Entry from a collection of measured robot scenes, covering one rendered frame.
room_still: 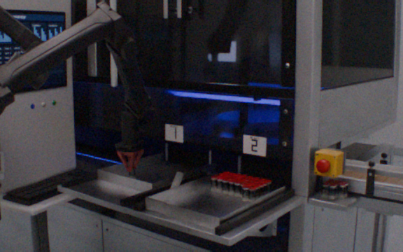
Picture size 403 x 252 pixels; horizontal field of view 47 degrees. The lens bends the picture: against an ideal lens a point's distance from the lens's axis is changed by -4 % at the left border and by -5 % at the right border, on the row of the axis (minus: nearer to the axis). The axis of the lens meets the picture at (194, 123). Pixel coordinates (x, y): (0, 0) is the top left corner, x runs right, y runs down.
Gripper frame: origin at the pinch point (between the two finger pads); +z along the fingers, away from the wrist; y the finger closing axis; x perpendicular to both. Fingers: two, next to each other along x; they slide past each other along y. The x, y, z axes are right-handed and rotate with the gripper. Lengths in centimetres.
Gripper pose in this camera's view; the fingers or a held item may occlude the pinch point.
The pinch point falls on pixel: (131, 168)
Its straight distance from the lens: 166.1
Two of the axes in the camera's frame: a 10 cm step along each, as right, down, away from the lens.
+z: 0.0, 9.8, 1.9
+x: -9.2, -0.8, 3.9
